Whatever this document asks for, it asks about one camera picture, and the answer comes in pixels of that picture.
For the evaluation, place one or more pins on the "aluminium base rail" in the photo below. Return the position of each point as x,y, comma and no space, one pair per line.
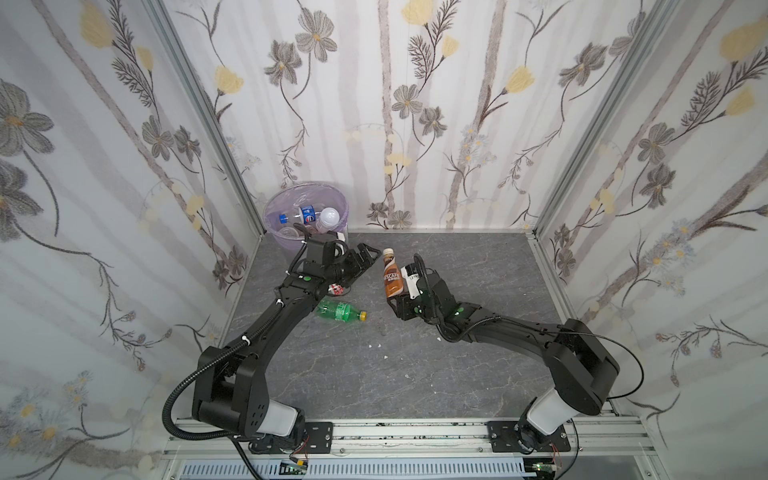
607,435

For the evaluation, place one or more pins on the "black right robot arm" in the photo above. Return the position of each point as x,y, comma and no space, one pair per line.
582,370

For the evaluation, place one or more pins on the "green soda bottle yellow cap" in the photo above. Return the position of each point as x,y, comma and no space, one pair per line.
339,311

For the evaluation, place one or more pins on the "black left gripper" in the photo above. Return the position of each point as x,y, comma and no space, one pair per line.
349,264

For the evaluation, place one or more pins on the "brown Nescafe bottle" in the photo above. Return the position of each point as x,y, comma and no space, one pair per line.
393,280

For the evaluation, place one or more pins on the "red label cola bottle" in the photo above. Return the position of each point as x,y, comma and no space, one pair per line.
337,290

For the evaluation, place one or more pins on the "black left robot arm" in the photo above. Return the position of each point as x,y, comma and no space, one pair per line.
227,395

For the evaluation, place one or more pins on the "white bottle red cap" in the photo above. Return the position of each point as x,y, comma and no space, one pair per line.
328,219

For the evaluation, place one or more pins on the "purple lined mesh trash bin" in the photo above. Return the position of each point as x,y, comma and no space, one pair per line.
317,207

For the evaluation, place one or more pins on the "white cable duct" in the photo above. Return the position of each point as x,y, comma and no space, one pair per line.
397,468

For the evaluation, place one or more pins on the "blue cap water bottle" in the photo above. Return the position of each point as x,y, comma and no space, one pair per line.
303,214

